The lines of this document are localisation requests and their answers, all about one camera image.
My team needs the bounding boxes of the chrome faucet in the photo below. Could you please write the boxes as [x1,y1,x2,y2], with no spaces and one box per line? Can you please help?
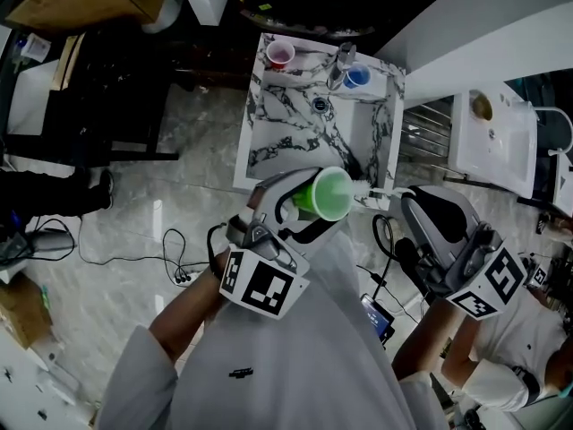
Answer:
[326,41,358,91]

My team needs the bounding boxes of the brown cardboard piece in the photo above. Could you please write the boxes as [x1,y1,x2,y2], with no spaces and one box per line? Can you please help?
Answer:
[52,33,86,91]

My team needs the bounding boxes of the metal bar rack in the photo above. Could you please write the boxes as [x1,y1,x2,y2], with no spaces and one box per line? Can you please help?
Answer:
[400,96,456,183]

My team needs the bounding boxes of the marble pattern sink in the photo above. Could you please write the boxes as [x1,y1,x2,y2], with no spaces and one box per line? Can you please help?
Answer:
[232,31,407,212]

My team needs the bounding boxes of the white bottle brush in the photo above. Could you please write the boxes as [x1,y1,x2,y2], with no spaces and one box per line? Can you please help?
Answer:
[329,177,411,203]

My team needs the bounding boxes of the grey handheld device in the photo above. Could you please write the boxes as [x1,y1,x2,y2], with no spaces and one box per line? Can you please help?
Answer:
[26,228,77,253]

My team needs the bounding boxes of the brown round dish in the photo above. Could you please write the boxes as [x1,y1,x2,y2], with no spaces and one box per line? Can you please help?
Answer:
[468,90,493,120]

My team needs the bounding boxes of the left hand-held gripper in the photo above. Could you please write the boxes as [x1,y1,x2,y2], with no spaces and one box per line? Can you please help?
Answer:
[218,167,348,322]

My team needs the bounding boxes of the black floor cable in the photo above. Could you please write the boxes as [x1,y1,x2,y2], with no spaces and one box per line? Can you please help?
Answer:
[78,217,211,286]

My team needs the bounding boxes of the white flat box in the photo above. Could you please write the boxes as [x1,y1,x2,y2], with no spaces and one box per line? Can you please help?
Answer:
[6,58,62,136]

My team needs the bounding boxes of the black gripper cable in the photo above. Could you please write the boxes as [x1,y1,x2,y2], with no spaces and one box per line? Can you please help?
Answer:
[355,212,404,304]

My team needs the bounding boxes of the black table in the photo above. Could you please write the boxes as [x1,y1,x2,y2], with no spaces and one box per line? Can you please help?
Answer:
[0,29,180,169]

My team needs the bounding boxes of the green plastic cup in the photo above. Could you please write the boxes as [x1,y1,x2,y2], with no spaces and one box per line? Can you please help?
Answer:
[290,166,355,222]

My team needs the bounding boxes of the blue plastic cup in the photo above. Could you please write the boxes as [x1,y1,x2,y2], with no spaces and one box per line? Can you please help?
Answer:
[343,63,372,90]

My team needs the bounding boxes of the black device with blue screen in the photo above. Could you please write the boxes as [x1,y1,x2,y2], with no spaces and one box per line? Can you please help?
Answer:
[360,292,396,342]

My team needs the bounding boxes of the white ceramic sink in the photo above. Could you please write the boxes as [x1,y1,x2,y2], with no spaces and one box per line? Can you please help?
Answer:
[447,81,541,201]

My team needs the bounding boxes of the white curved pipe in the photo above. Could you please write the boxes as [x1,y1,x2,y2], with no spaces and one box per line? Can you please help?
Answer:
[535,105,573,156]

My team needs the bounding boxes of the white plastic roll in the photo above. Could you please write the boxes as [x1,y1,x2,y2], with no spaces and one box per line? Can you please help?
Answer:
[141,0,184,35]

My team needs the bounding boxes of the clear plastic container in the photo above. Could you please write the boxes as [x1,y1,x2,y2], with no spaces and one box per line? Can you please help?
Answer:
[20,31,53,62]

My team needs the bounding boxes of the person's right forearm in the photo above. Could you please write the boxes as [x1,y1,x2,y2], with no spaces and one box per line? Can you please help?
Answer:
[391,305,453,383]

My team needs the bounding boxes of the person's white shirt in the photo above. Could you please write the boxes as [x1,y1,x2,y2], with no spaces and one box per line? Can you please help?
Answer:
[96,230,449,430]

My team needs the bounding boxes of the red plastic cup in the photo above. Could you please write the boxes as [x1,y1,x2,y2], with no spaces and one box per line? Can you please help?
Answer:
[266,39,296,70]

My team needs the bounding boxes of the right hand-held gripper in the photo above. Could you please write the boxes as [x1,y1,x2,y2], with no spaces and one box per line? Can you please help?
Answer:
[393,185,530,322]

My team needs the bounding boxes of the small brown cardboard box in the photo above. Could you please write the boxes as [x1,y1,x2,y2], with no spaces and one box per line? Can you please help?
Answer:
[0,271,57,348]

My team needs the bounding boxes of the person's left forearm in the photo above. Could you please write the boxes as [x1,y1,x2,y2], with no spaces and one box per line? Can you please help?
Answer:
[147,251,234,366]

